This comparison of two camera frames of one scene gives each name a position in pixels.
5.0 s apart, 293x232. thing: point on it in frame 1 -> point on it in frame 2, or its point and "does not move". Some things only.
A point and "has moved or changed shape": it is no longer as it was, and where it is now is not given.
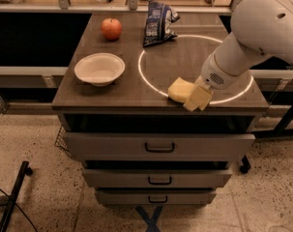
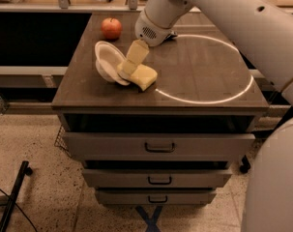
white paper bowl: x=100 y=69 has moved or changed shape
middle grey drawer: x=157 y=178 does not move
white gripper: x=214 y=74 -> x=151 y=33
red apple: x=111 y=28 does not move
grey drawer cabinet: x=134 y=145 does not move
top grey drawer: x=156 y=146 does not move
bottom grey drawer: x=156 y=197 does not move
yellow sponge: x=180 y=90 -> x=144 y=76
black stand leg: x=25 y=170 does not move
